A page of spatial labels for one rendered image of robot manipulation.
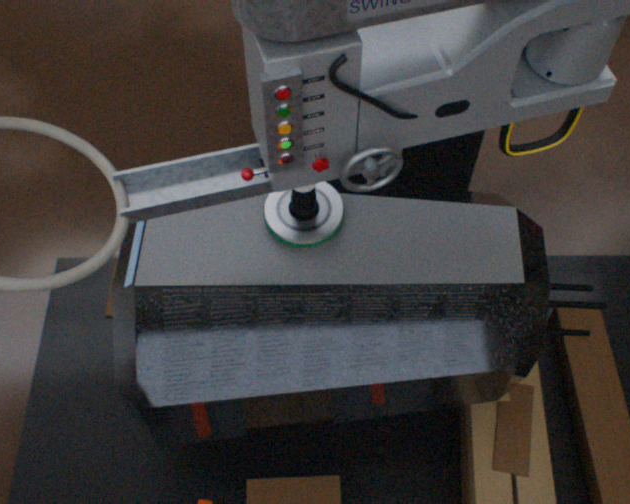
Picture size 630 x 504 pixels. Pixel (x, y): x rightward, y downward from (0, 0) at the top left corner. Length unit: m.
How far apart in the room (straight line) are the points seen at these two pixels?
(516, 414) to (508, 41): 1.31
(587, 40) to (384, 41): 0.44
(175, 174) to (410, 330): 0.74
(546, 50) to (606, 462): 1.44
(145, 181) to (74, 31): 2.22
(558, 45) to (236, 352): 1.10
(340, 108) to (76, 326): 1.70
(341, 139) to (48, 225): 1.86
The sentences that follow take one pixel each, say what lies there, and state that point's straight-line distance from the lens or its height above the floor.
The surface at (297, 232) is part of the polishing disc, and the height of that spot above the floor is 0.92.
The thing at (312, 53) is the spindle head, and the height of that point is 1.58.
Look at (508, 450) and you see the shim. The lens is 2.52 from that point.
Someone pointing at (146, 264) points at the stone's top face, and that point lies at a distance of 2.07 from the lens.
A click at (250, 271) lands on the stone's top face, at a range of 2.02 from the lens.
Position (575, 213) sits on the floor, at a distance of 3.33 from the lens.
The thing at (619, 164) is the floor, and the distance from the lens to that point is 3.56.
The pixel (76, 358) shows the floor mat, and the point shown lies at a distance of 2.95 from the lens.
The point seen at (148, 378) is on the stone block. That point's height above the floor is 0.67.
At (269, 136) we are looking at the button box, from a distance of 1.59.
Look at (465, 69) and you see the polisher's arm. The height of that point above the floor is 1.43.
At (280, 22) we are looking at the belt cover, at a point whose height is 1.66.
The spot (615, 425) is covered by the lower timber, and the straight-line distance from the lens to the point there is 2.80.
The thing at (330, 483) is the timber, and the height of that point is 0.13.
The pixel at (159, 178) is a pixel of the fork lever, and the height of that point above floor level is 1.12.
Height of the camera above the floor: 2.60
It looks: 58 degrees down
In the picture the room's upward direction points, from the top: straight up
